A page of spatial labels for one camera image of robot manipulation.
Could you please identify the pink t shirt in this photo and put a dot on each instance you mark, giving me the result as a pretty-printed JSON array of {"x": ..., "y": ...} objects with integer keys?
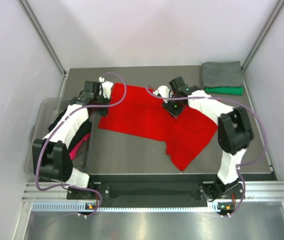
[{"x": 78, "y": 148}]

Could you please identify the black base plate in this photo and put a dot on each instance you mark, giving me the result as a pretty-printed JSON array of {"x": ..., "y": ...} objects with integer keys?
[{"x": 195, "y": 190}]

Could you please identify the folded grey t shirt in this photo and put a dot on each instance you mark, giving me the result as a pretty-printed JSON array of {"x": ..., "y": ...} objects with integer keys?
[{"x": 221, "y": 74}]

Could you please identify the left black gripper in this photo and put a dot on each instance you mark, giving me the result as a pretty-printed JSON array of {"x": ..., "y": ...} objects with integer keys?
[{"x": 104, "y": 112}]

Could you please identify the left aluminium frame post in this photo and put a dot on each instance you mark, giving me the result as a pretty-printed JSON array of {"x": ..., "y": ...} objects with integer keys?
[{"x": 41, "y": 34}]

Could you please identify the clear plastic bin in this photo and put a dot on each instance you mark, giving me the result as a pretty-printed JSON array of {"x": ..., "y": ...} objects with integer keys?
[{"x": 49, "y": 110}]

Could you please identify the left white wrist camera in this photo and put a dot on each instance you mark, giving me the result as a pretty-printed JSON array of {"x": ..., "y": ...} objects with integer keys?
[{"x": 106, "y": 87}]

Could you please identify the aluminium frame post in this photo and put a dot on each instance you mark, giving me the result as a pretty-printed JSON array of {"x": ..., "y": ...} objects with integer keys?
[
  {"x": 263, "y": 34},
  {"x": 41, "y": 34}
]

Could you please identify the right aluminium frame post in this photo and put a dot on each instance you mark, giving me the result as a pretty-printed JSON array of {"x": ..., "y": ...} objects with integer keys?
[{"x": 263, "y": 34}]

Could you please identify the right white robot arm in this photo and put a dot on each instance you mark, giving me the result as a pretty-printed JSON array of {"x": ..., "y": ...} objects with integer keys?
[{"x": 233, "y": 127}]

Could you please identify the red t shirt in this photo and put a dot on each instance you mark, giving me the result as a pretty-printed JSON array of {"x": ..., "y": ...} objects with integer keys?
[{"x": 142, "y": 115}]

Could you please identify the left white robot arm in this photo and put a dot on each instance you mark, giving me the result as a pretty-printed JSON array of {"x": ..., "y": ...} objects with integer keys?
[{"x": 53, "y": 154}]

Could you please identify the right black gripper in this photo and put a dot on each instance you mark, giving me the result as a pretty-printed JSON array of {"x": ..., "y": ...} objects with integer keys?
[{"x": 174, "y": 113}]

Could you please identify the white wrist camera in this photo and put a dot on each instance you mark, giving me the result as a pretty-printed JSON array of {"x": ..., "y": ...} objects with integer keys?
[
  {"x": 106, "y": 87},
  {"x": 162, "y": 91}
]

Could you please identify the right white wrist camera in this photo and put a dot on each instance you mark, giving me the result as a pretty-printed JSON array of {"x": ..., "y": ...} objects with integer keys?
[{"x": 162, "y": 91}]

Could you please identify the black t shirt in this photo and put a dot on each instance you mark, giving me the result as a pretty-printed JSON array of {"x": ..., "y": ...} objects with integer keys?
[{"x": 78, "y": 125}]

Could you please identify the folded green t shirt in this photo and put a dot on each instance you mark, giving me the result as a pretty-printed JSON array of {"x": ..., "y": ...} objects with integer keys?
[{"x": 237, "y": 91}]

